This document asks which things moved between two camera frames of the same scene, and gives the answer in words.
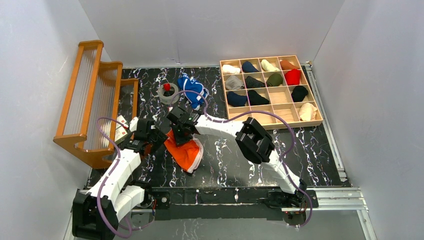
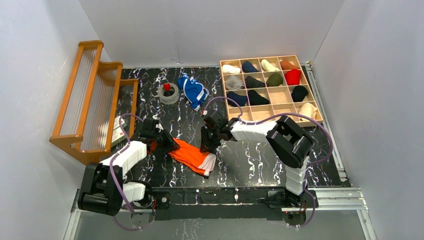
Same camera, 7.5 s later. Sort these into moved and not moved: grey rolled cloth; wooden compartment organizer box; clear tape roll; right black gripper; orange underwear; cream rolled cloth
Moved: right black gripper; orange underwear
Not moved: clear tape roll; cream rolled cloth; grey rolled cloth; wooden compartment organizer box
